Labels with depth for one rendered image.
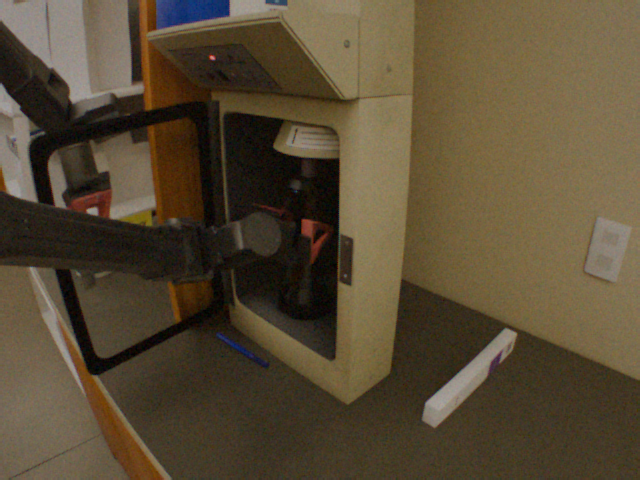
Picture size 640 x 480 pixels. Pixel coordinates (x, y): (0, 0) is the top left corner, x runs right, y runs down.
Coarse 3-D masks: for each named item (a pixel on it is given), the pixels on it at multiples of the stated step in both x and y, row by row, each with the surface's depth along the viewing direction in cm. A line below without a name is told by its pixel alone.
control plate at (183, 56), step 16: (192, 48) 55; (208, 48) 52; (224, 48) 50; (240, 48) 48; (192, 64) 60; (208, 64) 57; (224, 64) 54; (240, 64) 52; (256, 64) 50; (208, 80) 63; (240, 80) 57; (256, 80) 54; (272, 80) 52
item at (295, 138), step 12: (288, 120) 64; (288, 132) 64; (300, 132) 62; (312, 132) 61; (324, 132) 61; (276, 144) 66; (288, 144) 63; (300, 144) 62; (312, 144) 61; (324, 144) 61; (336, 144) 61; (300, 156) 62; (312, 156) 61; (324, 156) 61; (336, 156) 61
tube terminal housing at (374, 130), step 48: (288, 0) 52; (336, 0) 47; (384, 0) 47; (384, 48) 50; (240, 96) 65; (288, 96) 58; (384, 96) 53; (384, 144) 55; (384, 192) 58; (384, 240) 62; (384, 288) 66; (288, 336) 75; (384, 336) 70; (336, 384) 70
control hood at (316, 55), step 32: (160, 32) 55; (192, 32) 50; (224, 32) 46; (256, 32) 43; (288, 32) 40; (320, 32) 42; (352, 32) 45; (288, 64) 46; (320, 64) 44; (352, 64) 47; (320, 96) 51; (352, 96) 49
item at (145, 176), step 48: (96, 144) 57; (144, 144) 63; (192, 144) 70; (96, 192) 59; (144, 192) 65; (192, 192) 73; (96, 288) 63; (144, 288) 70; (192, 288) 78; (96, 336) 64; (144, 336) 72
